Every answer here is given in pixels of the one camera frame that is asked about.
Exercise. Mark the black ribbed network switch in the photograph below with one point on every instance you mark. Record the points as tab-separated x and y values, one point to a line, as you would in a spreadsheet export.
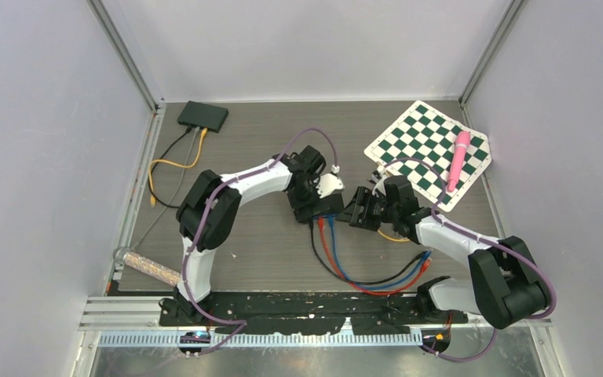
330	205

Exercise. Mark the clear glitter tube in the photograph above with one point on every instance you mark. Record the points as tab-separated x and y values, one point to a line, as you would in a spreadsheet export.
128	257

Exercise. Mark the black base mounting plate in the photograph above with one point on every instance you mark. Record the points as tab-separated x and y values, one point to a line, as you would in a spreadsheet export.
305	313

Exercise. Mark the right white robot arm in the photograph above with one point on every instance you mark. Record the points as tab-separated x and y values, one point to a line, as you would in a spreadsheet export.
504	284

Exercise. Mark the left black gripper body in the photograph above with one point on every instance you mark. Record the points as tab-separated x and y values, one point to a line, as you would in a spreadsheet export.
308	194

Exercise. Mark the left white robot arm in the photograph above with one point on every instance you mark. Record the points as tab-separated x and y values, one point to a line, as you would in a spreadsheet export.
208	212

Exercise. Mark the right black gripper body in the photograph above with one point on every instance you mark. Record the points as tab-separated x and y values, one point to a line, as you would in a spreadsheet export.
376	210

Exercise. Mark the pink cylindrical tube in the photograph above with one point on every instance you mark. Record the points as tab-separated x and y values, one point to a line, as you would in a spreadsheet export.
460	148

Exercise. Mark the green white checkered board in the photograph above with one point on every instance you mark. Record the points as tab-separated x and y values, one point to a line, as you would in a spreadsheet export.
420	145

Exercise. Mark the flat black router box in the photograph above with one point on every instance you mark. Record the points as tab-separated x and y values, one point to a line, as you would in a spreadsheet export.
206	116

